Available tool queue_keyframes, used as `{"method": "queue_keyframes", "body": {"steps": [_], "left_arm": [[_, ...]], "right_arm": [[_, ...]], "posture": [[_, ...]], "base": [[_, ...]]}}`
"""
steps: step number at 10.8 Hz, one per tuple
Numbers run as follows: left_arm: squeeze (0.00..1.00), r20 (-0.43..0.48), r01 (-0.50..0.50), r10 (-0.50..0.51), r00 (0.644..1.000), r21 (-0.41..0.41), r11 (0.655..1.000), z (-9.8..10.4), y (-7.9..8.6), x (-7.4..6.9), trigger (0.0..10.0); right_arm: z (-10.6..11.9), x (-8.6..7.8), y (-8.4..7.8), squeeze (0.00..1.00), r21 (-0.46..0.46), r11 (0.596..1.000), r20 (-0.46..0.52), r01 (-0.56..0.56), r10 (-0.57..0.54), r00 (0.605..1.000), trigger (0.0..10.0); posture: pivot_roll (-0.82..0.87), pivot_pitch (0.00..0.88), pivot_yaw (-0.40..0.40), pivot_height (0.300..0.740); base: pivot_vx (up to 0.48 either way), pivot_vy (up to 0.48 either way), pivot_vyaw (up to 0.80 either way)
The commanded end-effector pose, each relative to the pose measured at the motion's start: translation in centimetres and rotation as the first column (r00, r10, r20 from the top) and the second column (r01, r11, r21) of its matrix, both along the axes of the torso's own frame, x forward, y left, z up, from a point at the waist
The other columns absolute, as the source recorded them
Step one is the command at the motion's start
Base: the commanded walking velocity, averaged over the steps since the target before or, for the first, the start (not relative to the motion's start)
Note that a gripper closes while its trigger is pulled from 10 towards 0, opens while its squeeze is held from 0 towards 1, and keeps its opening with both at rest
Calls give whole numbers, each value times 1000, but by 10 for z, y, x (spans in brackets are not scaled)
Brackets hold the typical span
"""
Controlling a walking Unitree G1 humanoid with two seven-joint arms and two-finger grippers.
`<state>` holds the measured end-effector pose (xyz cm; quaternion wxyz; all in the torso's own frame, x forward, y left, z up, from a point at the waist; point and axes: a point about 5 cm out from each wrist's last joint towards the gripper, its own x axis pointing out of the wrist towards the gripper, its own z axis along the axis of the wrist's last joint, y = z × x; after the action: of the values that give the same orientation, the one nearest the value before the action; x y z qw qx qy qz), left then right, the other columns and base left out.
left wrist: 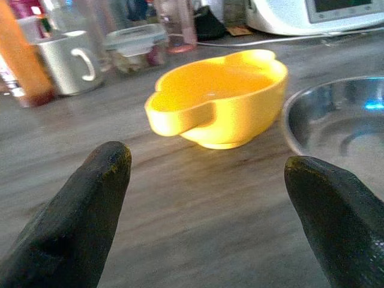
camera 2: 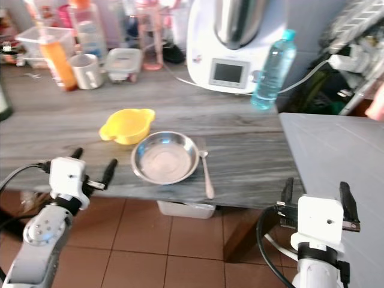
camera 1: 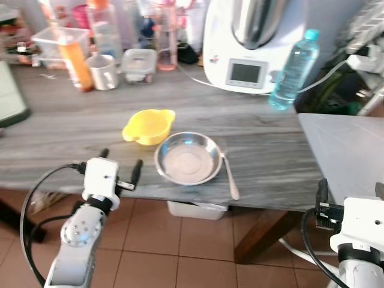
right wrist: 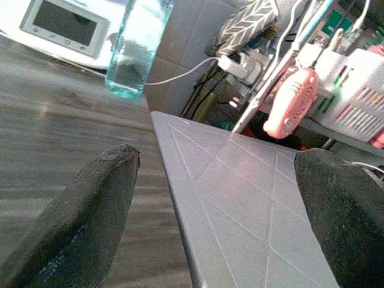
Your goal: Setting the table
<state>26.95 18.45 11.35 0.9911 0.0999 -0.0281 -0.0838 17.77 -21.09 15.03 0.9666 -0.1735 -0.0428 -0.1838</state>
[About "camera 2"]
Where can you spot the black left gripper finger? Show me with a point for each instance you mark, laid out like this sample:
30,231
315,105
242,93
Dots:
77,153
110,173

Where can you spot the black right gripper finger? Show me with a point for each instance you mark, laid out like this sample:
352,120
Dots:
349,207
287,192

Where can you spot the steel spoon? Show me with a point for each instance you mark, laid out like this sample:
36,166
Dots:
207,177

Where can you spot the person's hand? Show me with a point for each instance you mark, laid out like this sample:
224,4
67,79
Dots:
377,103

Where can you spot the brown wooden table leg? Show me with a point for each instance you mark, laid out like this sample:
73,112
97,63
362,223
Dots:
246,237

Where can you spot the yellow plastic bowl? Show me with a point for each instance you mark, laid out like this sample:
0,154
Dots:
126,125

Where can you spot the round steel plate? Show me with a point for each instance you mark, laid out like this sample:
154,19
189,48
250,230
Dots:
165,158

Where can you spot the steel mug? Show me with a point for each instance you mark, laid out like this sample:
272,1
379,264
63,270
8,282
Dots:
86,73

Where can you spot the white plastic box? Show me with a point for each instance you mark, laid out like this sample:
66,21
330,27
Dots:
186,209

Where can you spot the orange liquid bottle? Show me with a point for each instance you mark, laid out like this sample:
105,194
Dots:
59,63

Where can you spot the clear lidded food container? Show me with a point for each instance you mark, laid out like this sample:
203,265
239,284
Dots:
123,62

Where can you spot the clear plastic storage bin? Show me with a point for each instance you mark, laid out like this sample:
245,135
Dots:
33,43

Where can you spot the blue-capped clear water bottle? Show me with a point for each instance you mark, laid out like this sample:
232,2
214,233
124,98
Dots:
273,71

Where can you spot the orange-capped clear bottle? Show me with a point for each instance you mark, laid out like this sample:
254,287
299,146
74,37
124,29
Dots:
90,30

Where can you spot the pink tall bottle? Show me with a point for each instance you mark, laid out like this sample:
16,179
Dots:
150,36

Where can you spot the white kitchen food processor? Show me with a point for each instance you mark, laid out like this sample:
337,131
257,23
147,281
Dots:
246,54

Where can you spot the white power adapter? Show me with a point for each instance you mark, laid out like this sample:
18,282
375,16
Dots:
351,60

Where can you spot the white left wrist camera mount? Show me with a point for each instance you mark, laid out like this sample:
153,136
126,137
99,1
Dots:
67,180

